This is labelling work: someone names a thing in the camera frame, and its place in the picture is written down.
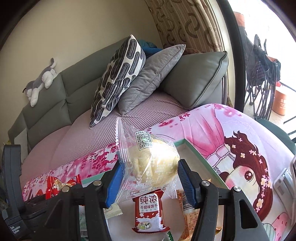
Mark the clear-wrapped bread bun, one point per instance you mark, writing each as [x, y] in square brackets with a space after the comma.
[150, 162]

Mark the red shiny snack packet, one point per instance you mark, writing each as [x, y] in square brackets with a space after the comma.
[71, 180]
[52, 187]

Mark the orange-print snack packet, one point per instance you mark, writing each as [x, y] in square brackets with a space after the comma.
[188, 222]

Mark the beige patterned curtain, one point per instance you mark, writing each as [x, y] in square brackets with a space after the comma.
[185, 23]

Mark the white box with teal rim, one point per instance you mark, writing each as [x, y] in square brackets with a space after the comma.
[196, 166]

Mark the orange bucket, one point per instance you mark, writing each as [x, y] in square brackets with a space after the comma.
[279, 99]

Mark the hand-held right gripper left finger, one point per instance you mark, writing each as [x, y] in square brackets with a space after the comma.
[113, 185]

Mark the grey pillow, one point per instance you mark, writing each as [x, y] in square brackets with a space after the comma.
[150, 78]

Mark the dark green chair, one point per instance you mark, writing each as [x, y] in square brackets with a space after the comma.
[277, 132]

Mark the grey and white plush toy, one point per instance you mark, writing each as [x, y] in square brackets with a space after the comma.
[41, 85]

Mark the red milk biscuit packet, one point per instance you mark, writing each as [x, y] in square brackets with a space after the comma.
[148, 208]

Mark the blue cloth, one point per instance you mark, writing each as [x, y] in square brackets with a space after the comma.
[150, 49]

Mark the pink textured sofa cover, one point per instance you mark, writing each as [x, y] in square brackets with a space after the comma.
[81, 139]

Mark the grey sofa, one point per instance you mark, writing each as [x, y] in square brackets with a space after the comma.
[46, 104]

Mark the light grey cushion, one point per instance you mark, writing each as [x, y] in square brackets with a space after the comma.
[22, 141]

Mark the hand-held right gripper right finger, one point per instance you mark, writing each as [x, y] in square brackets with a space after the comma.
[188, 183]

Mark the printed pink blanket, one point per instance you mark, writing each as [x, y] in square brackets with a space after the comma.
[231, 129]

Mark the black and white patterned pillow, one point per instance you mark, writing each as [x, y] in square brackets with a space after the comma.
[115, 81]

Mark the black door frame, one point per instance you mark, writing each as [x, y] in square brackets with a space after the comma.
[235, 58]

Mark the black folding chair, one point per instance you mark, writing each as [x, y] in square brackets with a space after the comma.
[259, 60]

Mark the silver device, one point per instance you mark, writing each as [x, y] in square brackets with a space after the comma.
[284, 183]

